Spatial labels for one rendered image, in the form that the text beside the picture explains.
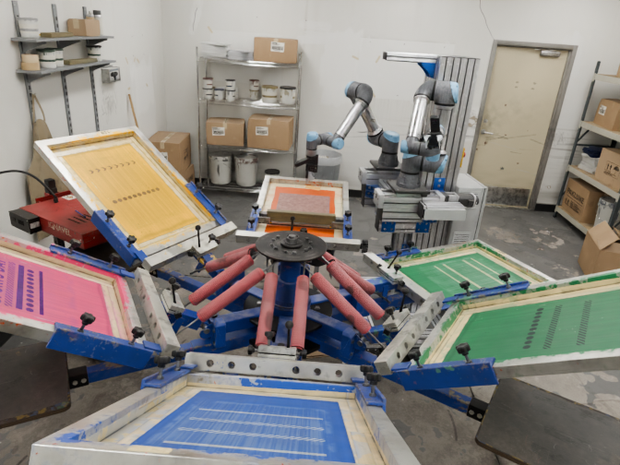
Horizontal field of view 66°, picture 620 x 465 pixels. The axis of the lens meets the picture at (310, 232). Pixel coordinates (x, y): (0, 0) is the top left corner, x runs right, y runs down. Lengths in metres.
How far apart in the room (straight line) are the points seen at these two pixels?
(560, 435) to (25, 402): 1.77
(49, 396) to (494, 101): 5.99
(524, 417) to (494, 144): 5.30
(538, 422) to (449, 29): 5.23
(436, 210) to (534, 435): 1.55
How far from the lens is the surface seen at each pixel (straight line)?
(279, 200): 3.15
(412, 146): 2.73
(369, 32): 6.33
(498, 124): 6.84
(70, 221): 2.85
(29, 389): 1.96
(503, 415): 1.90
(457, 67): 3.18
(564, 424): 1.97
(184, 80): 6.63
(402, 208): 3.07
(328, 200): 3.19
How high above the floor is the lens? 2.15
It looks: 23 degrees down
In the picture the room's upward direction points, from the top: 4 degrees clockwise
